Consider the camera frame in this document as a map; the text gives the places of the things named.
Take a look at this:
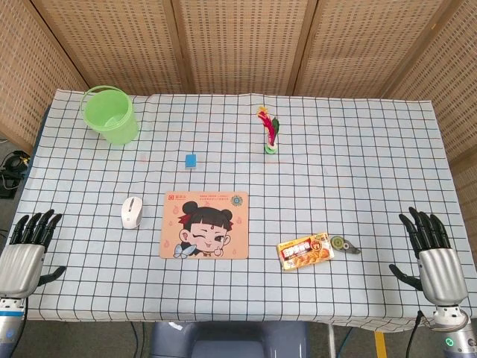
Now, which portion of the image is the orange curry food box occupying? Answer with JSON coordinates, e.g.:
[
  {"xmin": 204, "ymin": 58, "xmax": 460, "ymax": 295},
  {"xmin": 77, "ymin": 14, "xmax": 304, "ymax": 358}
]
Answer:
[{"xmin": 276, "ymin": 231, "xmax": 335, "ymax": 273}]

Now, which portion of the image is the correction tape dispenser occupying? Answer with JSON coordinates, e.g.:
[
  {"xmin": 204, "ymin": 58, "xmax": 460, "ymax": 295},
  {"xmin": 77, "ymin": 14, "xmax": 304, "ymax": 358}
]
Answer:
[{"xmin": 330, "ymin": 235, "xmax": 361, "ymax": 255}]

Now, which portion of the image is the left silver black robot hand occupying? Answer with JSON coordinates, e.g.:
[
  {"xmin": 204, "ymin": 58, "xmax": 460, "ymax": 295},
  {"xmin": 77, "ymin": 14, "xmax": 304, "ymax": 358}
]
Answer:
[{"xmin": 0, "ymin": 209, "xmax": 67, "ymax": 299}]

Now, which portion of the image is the white computer mouse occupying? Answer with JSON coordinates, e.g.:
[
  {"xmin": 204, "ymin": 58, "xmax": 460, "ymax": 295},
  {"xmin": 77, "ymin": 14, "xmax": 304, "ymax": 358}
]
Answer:
[{"xmin": 120, "ymin": 196, "xmax": 143, "ymax": 230}]

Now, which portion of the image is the cartoon girl mouse pad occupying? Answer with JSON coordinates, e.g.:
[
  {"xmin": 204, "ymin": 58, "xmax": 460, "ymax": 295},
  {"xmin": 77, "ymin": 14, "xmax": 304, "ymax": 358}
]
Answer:
[{"xmin": 159, "ymin": 191, "xmax": 250, "ymax": 260}]

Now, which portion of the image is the green plastic bucket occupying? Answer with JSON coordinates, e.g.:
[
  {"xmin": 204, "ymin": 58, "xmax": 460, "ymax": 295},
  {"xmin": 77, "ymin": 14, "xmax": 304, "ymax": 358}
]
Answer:
[{"xmin": 79, "ymin": 85, "xmax": 140, "ymax": 146}]

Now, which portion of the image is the woven bamboo folding screen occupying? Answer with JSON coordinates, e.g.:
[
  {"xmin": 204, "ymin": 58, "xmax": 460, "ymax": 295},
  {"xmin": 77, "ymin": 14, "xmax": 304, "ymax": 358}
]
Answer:
[{"xmin": 0, "ymin": 0, "xmax": 477, "ymax": 210}]

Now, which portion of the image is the black cable bundle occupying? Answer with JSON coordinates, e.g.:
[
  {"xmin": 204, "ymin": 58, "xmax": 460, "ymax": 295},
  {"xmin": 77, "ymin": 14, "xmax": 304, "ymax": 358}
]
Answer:
[{"xmin": 0, "ymin": 138, "xmax": 31, "ymax": 199}]

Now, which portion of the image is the checkered white tablecloth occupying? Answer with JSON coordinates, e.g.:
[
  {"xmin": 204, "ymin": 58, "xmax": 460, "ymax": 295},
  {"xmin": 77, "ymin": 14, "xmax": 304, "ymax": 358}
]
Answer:
[{"xmin": 0, "ymin": 88, "xmax": 469, "ymax": 333}]

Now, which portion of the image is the feather shuttlecock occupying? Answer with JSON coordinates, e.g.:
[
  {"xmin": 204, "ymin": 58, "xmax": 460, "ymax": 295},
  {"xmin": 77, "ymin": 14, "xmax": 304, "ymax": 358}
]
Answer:
[{"xmin": 256, "ymin": 105, "xmax": 280, "ymax": 156}]

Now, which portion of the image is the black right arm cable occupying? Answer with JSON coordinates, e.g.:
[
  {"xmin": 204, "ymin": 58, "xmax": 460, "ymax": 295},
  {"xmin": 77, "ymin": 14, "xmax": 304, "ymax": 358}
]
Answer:
[{"xmin": 405, "ymin": 310, "xmax": 426, "ymax": 358}]

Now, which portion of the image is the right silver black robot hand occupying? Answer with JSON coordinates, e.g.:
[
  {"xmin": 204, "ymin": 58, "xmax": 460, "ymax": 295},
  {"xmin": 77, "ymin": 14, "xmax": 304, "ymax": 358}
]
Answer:
[{"xmin": 388, "ymin": 207, "xmax": 469, "ymax": 307}]

